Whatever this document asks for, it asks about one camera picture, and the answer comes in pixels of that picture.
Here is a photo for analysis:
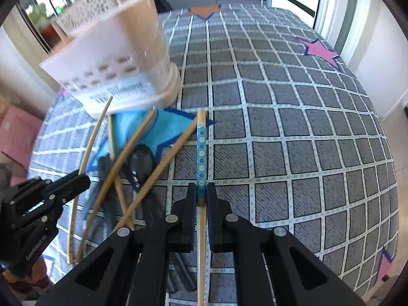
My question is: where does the short bamboo chopstick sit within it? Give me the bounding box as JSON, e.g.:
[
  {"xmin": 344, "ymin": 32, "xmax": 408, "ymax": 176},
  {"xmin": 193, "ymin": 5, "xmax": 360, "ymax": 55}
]
[{"xmin": 107, "ymin": 115, "xmax": 133, "ymax": 215}]

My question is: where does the yellow patterned bamboo chopstick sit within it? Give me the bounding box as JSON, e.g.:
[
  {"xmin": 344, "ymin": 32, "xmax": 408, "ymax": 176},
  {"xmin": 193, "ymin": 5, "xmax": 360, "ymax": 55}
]
[{"xmin": 66, "ymin": 95, "xmax": 114, "ymax": 265}]

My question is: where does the plain bamboo chopstick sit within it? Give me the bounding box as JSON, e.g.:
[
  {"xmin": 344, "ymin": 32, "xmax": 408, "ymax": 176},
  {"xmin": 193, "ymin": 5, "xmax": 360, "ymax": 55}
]
[{"xmin": 68, "ymin": 109, "xmax": 158, "ymax": 264}]

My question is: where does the blue patterned bamboo chopstick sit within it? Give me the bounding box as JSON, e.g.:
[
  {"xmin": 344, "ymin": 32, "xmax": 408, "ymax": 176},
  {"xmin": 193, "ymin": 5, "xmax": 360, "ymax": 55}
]
[{"xmin": 196, "ymin": 110, "xmax": 207, "ymax": 306}]

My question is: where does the dark translucent plastic spoon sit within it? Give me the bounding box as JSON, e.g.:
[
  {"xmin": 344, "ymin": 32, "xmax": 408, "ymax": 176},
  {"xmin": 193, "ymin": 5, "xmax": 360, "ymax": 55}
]
[{"xmin": 121, "ymin": 144, "xmax": 157, "ymax": 193}]

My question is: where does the long bamboo chopstick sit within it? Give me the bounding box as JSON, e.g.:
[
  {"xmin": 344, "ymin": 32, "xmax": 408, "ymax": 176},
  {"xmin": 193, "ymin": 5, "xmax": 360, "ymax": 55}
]
[{"xmin": 113, "ymin": 115, "xmax": 198, "ymax": 231}]

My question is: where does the person's left hand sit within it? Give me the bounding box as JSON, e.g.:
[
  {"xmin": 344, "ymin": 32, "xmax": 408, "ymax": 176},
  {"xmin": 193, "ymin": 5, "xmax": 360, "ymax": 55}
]
[{"xmin": 2, "ymin": 256, "xmax": 53, "ymax": 298}]

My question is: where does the pink plastic stool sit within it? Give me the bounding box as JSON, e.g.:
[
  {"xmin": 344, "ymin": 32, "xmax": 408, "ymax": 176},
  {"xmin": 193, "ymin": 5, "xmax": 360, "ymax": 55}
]
[{"xmin": 1, "ymin": 106, "xmax": 42, "ymax": 169}]

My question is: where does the grey checked tablecloth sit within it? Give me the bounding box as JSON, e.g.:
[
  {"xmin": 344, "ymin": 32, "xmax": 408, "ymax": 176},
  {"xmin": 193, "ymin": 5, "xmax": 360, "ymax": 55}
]
[{"xmin": 28, "ymin": 3, "xmax": 401, "ymax": 306}]

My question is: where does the pink plastic utensil holder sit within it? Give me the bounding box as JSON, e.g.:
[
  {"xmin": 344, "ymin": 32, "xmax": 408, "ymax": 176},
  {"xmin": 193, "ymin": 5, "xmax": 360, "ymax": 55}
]
[{"xmin": 40, "ymin": 0, "xmax": 182, "ymax": 118}]

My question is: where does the white plastic storage trolley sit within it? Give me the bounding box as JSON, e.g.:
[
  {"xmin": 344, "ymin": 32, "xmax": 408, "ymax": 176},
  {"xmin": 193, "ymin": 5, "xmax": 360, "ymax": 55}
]
[{"xmin": 52, "ymin": 0, "xmax": 127, "ymax": 42}]

